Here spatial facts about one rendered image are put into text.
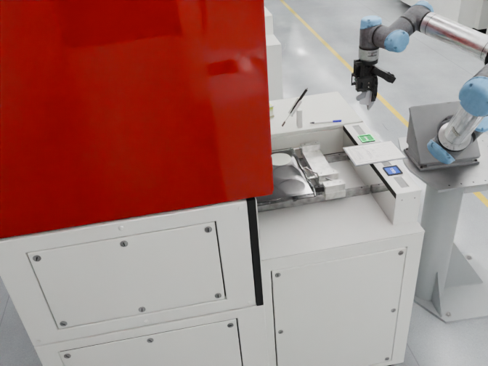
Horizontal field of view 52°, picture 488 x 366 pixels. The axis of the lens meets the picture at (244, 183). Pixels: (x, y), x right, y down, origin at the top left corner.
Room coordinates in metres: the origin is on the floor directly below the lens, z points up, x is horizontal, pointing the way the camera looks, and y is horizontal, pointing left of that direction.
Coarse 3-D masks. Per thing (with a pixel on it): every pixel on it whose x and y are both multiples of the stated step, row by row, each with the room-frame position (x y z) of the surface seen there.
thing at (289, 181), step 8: (272, 152) 1.86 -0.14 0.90; (280, 152) 1.86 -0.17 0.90; (288, 152) 1.85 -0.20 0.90; (272, 168) 1.73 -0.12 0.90; (280, 168) 1.73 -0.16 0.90; (288, 168) 1.72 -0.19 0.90; (296, 168) 1.72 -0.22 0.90; (280, 176) 1.67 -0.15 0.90; (288, 176) 1.66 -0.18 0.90; (296, 176) 1.66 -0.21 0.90; (280, 184) 1.61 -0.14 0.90; (288, 184) 1.61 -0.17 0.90; (296, 184) 1.60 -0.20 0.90; (304, 184) 1.60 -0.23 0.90; (280, 192) 1.56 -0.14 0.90; (288, 192) 1.55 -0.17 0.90; (296, 192) 1.55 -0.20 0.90; (304, 192) 1.54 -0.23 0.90; (312, 192) 1.54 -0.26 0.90; (264, 200) 1.51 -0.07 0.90
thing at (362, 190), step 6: (366, 186) 1.62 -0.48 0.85; (348, 192) 1.60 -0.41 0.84; (354, 192) 1.60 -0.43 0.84; (360, 192) 1.60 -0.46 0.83; (366, 192) 1.61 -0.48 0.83; (306, 198) 1.58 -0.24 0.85; (312, 198) 1.58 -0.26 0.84; (318, 198) 1.58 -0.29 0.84; (324, 198) 1.58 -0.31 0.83; (336, 198) 1.59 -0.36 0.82; (270, 204) 1.56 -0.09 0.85; (276, 204) 1.56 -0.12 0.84; (282, 204) 1.56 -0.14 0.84; (288, 204) 1.57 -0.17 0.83; (294, 204) 1.57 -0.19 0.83; (300, 204) 1.57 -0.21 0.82; (258, 210) 1.55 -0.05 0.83; (264, 210) 1.55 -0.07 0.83; (270, 210) 1.56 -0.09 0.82
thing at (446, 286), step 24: (432, 192) 1.79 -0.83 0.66; (456, 192) 1.75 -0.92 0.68; (432, 216) 1.77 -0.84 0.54; (456, 216) 1.76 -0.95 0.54; (432, 240) 1.76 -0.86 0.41; (432, 264) 1.75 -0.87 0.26; (456, 264) 1.82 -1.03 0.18; (480, 264) 1.97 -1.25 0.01; (432, 288) 1.74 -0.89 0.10; (456, 288) 1.81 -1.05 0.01; (480, 288) 1.79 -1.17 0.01; (432, 312) 1.67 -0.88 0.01; (456, 312) 1.65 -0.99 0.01; (480, 312) 1.64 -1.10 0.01
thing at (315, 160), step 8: (304, 152) 1.87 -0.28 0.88; (312, 152) 1.87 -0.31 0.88; (320, 152) 1.86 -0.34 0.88; (304, 160) 1.84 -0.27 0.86; (312, 160) 1.80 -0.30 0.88; (320, 160) 1.79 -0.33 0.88; (312, 168) 1.74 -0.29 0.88; (320, 168) 1.73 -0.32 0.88; (328, 168) 1.73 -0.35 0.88; (328, 192) 1.56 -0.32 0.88; (336, 192) 1.55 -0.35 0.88; (344, 192) 1.56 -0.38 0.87
